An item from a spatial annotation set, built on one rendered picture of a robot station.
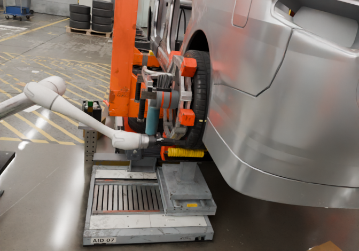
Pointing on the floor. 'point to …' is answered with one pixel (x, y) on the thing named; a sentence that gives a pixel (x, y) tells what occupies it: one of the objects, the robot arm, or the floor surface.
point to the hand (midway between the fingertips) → (180, 142)
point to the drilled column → (90, 145)
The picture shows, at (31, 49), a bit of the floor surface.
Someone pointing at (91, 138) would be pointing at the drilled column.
